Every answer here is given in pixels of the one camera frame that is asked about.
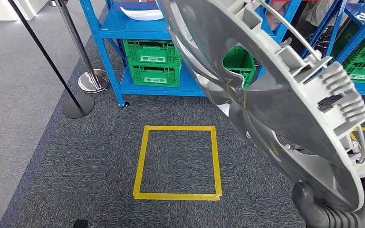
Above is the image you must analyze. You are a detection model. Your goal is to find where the silver plastic wheel hubcap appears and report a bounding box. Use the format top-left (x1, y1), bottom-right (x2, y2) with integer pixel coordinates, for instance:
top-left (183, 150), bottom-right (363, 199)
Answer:
top-left (155, 0), bottom-right (365, 214)

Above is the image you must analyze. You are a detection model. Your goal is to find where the white plastic trim part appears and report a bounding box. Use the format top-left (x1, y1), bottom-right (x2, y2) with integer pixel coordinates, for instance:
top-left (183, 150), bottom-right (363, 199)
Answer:
top-left (120, 6), bottom-right (164, 21)

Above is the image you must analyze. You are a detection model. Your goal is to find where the yellow floor tape square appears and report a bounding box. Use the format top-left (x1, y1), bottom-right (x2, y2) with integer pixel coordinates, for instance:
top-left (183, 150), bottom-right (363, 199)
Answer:
top-left (132, 125), bottom-right (223, 202)

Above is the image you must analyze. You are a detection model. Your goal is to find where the person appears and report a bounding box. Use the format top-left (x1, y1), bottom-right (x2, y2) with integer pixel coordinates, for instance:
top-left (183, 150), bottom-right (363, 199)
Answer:
top-left (266, 0), bottom-right (339, 32)

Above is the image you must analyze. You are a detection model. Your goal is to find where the white cabinet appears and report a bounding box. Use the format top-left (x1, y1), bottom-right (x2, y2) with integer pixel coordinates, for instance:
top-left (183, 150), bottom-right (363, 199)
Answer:
top-left (0, 0), bottom-right (49, 21)

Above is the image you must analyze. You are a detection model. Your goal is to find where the chrome stanchion post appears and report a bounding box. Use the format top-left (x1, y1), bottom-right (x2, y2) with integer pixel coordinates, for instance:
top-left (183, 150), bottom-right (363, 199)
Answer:
top-left (54, 0), bottom-right (110, 94)

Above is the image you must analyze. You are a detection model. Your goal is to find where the black stanchion post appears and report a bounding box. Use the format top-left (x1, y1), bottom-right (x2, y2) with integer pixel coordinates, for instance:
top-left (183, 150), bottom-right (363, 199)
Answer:
top-left (7, 0), bottom-right (95, 120)

